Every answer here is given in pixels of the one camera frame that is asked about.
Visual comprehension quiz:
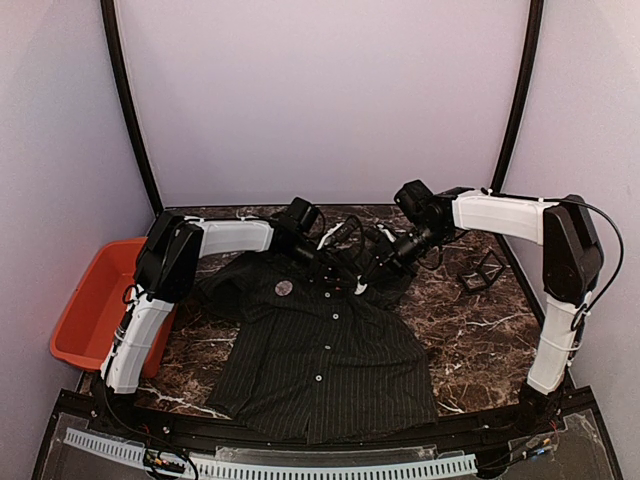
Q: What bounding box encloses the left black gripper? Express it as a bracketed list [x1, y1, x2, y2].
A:
[284, 235, 360, 288]

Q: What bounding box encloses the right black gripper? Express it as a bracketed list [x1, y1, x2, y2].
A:
[359, 220, 449, 284]

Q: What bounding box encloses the black pinstriped shirt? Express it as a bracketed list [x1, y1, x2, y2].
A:
[194, 252, 437, 424]

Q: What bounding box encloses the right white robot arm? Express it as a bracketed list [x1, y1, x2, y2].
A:
[356, 180, 625, 434]

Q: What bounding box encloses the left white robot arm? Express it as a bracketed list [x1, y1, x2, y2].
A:
[100, 205, 357, 394]

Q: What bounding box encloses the black brooch stand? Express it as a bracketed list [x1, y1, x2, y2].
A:
[457, 250, 506, 294]

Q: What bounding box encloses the orange plastic bin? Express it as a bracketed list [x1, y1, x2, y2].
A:
[50, 237, 146, 372]

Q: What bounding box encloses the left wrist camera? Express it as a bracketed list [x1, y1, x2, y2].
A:
[278, 197, 319, 234]

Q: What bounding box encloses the white slotted cable duct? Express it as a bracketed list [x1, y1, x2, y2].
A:
[63, 427, 478, 480]

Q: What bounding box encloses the black front rail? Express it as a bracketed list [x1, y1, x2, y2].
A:
[54, 387, 598, 456]

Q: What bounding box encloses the right black frame post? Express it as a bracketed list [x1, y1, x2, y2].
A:
[490, 0, 545, 192]

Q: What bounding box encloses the black frame post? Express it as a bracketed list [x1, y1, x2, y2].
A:
[100, 0, 164, 216]
[490, 0, 545, 192]

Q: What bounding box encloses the left black frame post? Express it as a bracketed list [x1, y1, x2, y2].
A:
[100, 0, 164, 216]

